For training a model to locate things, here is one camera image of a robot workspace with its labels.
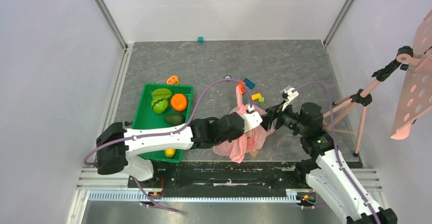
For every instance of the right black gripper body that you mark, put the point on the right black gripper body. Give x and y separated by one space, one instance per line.
272 115

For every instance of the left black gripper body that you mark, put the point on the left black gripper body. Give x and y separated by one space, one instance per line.
246 128

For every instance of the pink plastic bag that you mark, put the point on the pink plastic bag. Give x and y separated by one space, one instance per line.
243 142

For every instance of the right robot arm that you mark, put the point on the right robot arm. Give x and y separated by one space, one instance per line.
326 171

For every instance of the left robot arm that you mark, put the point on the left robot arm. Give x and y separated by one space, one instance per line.
119 149

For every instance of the orange fake fruit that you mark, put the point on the orange fake fruit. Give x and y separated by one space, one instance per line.
179 102

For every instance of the dark green fake avocado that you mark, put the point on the dark green fake avocado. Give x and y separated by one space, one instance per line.
175 119

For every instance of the yellow fake fruit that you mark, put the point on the yellow fake fruit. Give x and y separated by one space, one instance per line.
169 153

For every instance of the green fake round fruit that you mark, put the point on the green fake round fruit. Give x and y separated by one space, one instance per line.
159 105

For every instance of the green fake starfruit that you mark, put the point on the green fake starfruit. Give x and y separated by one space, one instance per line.
161 93

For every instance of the yellow toy block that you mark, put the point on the yellow toy block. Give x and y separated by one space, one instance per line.
256 96

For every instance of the small brown wooden block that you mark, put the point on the small brown wooden block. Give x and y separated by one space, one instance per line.
253 153

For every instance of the orange curved toy block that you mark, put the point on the orange curved toy block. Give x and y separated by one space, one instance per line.
240 87

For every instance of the blue lego brick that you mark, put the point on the blue lego brick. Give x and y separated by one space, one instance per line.
249 83

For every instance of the orange flower toy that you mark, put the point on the orange flower toy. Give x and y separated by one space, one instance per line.
173 80

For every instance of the green plastic tray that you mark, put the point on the green plastic tray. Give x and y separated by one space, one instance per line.
146 118

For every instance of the pink perforated board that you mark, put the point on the pink perforated board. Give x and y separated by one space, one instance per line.
415 96

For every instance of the pink tripod stand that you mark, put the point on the pink tripod stand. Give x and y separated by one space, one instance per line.
363 97

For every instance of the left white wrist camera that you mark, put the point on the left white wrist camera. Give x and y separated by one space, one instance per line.
250 108

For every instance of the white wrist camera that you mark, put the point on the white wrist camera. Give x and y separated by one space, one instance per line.
250 108
289 94

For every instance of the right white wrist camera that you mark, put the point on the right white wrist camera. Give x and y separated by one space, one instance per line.
289 94

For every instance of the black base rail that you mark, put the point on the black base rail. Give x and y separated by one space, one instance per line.
277 174

